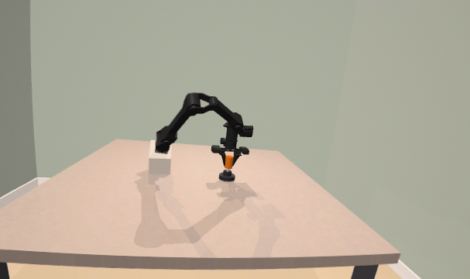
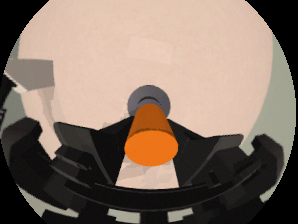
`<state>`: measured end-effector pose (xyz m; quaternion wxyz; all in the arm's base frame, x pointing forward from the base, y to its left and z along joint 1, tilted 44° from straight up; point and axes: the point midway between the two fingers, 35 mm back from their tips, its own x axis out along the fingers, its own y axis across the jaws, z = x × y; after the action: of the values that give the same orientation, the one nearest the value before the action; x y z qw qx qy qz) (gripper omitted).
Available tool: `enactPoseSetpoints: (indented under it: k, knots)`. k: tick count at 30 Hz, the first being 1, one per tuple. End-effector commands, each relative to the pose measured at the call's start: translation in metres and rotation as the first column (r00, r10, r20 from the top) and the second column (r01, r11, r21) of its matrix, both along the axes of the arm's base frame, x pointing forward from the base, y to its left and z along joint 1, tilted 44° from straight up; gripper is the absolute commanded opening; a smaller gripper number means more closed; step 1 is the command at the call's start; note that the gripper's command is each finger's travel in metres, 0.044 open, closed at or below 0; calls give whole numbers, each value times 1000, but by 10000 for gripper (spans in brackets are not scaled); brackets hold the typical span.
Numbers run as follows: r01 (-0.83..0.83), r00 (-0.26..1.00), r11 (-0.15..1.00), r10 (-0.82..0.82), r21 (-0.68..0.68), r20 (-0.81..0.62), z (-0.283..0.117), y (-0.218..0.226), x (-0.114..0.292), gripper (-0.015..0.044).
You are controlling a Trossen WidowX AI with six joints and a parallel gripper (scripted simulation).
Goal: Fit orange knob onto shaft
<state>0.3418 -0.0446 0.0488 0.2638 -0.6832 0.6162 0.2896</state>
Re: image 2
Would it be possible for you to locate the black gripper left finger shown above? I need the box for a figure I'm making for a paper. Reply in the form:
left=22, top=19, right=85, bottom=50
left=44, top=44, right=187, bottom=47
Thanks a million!
left=53, top=116, right=134, bottom=185

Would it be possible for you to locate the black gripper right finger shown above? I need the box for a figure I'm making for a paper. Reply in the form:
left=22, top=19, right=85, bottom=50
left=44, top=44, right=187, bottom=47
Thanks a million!
left=166, top=119, right=245, bottom=188

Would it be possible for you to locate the black round pedestal with silver shaft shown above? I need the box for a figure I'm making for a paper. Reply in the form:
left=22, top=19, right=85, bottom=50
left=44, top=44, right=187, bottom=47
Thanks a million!
left=126, top=85, right=170, bottom=119

